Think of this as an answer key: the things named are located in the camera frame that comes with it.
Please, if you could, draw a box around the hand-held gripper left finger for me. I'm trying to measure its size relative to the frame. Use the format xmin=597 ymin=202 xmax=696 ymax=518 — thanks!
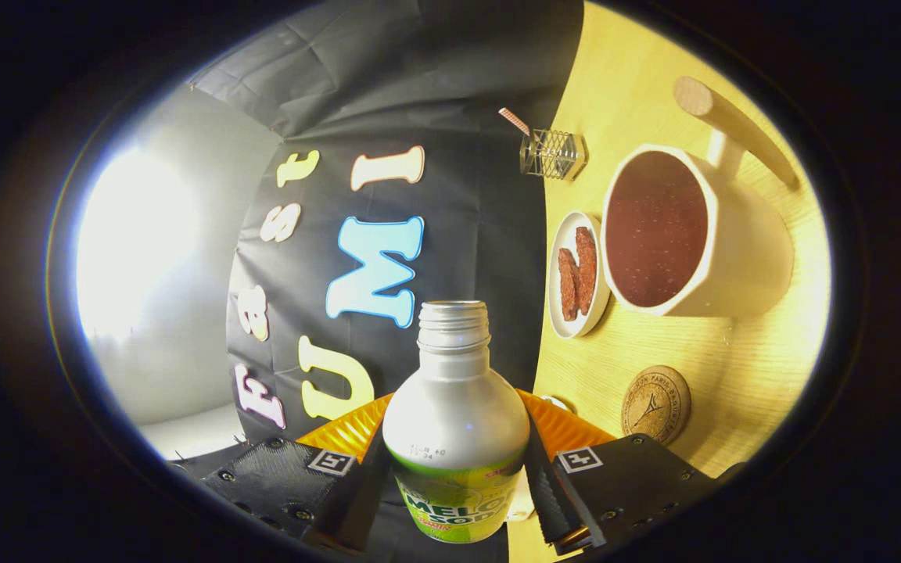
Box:
xmin=177 ymin=391 xmax=397 ymax=552

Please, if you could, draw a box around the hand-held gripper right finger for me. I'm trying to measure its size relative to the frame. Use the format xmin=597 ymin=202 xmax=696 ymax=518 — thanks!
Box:
xmin=517 ymin=389 xmax=733 ymax=556

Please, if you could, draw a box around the silver bottle with green label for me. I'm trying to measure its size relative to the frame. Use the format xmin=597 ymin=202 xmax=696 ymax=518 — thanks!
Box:
xmin=382 ymin=300 xmax=531 ymax=544

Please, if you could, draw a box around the round cork coaster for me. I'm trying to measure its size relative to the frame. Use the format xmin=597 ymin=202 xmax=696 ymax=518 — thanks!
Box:
xmin=621 ymin=365 xmax=692 ymax=446

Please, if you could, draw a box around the beige cup with handle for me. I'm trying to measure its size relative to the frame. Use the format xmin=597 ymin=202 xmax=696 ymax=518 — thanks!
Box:
xmin=601 ymin=76 xmax=799 ymax=317

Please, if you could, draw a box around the brown sausage piece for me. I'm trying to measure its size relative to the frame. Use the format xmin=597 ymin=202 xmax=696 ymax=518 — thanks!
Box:
xmin=558 ymin=249 xmax=581 ymax=321
xmin=574 ymin=227 xmax=598 ymax=315

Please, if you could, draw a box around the wooden table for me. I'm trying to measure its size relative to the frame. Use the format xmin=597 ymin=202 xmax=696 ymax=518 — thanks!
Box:
xmin=509 ymin=0 xmax=835 ymax=563

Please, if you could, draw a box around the white round plate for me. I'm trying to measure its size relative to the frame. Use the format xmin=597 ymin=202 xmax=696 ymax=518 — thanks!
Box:
xmin=548 ymin=211 xmax=612 ymax=339

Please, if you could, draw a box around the ceiling light panel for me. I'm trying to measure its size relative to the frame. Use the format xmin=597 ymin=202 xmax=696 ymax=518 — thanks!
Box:
xmin=75 ymin=149 xmax=201 ymax=345

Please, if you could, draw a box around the striped paper straw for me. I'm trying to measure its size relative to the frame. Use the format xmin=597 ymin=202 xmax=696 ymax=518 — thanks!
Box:
xmin=497 ymin=107 xmax=533 ymax=138

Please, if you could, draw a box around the wire mesh holder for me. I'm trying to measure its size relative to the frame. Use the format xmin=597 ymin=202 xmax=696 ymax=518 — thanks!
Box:
xmin=519 ymin=129 xmax=588 ymax=182

